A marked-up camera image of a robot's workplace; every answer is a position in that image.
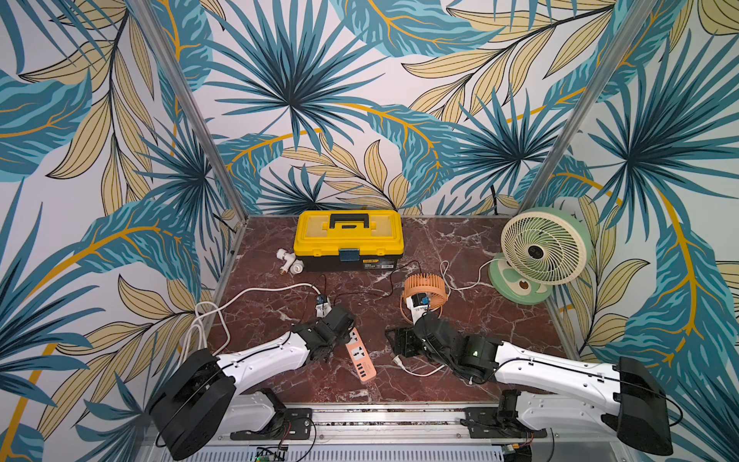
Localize pink power strip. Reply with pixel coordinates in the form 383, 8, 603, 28
346, 327, 376, 382

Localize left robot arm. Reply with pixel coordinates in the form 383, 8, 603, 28
147, 307, 355, 461

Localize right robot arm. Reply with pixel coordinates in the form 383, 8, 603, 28
385, 312, 674, 456

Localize small orange desk fan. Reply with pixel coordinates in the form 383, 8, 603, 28
400, 273, 448, 323

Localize green cream desk fan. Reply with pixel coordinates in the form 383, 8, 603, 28
488, 207, 593, 305

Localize white pipe fitting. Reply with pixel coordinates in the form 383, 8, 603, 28
276, 248, 304, 275

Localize yellow black toolbox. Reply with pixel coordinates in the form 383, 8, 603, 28
294, 210, 404, 273

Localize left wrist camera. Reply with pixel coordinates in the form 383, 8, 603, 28
315, 295, 332, 318

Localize black thin cable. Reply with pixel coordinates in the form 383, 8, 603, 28
311, 259, 423, 307

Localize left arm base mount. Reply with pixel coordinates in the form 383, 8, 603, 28
223, 389, 316, 441

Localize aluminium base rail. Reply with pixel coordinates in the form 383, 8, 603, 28
132, 402, 625, 462

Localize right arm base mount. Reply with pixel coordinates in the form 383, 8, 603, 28
460, 390, 548, 441

